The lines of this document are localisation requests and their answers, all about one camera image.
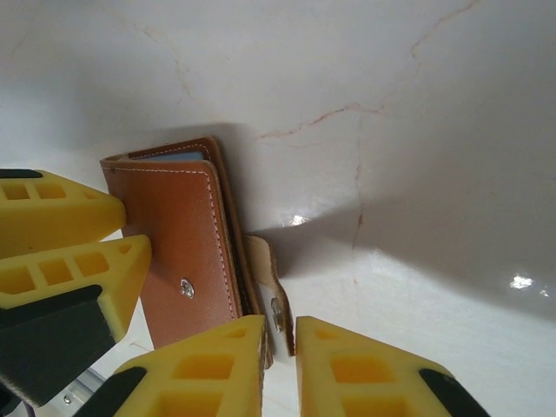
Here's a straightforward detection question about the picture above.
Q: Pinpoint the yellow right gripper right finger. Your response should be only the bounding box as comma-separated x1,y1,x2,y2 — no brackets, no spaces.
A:
295,314,484,417

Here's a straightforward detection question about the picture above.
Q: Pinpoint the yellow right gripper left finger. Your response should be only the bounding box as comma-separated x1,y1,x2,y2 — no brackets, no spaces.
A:
80,314,268,417

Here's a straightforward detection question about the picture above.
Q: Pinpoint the aluminium mounting rail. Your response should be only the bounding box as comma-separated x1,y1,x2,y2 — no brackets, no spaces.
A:
43,364,116,417

